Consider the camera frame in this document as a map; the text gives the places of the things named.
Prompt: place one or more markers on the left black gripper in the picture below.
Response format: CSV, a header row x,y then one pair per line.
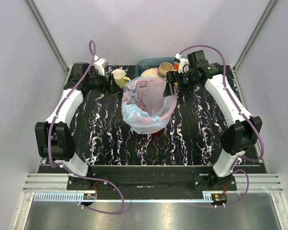
x,y
111,87

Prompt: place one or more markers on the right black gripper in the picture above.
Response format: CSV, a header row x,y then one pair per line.
x,y
173,76

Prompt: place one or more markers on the light blue plastic trash bag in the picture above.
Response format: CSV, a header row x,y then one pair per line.
x,y
143,106

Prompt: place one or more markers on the red mesh trash bin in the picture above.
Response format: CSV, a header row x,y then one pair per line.
x,y
156,131

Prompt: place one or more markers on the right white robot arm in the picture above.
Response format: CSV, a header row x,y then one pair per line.
x,y
243,128

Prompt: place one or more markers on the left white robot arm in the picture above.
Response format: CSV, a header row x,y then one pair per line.
x,y
53,136

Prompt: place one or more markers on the yellow-green ceramic mug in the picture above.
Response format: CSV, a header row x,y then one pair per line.
x,y
120,77

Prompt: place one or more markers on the orange plastic cup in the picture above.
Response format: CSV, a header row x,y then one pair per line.
x,y
176,65

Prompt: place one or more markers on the beige brown ceramic cup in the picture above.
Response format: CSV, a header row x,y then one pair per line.
x,y
163,69

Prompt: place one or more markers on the cream floral plate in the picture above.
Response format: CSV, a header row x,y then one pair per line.
x,y
152,72

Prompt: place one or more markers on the teal plastic dish tub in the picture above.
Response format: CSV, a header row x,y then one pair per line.
x,y
151,63

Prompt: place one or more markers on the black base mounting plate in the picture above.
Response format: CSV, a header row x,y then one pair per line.
x,y
153,182

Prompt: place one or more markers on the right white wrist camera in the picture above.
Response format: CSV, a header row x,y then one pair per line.
x,y
184,63

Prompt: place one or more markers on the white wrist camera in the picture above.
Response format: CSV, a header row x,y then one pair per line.
x,y
184,63
100,64

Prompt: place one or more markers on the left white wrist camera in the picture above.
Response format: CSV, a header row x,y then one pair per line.
x,y
100,64

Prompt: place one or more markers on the left aluminium frame post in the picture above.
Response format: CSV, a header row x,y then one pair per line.
x,y
46,33

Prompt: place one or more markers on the aluminium frame post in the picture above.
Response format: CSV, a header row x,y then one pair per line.
x,y
46,33
256,31

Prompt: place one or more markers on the aluminium front rail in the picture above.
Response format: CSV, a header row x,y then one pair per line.
x,y
58,187

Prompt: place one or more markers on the right aluminium frame post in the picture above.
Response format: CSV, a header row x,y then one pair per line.
x,y
256,31

